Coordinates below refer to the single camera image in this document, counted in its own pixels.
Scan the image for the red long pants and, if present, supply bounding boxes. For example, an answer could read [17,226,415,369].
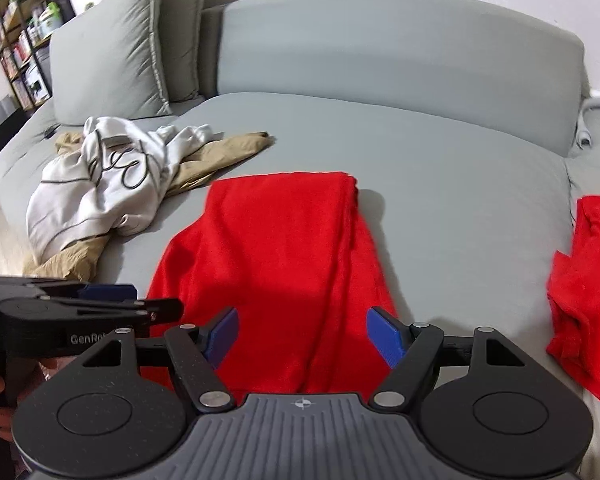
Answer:
[148,172,394,399]

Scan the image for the tan crumpled garment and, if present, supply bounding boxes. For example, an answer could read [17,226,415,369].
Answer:
[23,132,274,282]

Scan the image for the white printed hoodie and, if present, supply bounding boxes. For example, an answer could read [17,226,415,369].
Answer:
[26,116,223,263]

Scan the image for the folded red shirt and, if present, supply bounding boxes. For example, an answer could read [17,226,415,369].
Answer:
[546,195,600,400]

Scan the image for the grey sofa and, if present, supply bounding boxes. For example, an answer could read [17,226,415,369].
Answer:
[0,0,600,480]

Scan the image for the grey throw pillow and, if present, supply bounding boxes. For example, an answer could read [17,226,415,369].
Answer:
[50,0,171,126]
[159,0,204,102]

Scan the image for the bookshelf with items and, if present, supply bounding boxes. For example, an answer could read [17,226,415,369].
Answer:
[0,0,76,114]

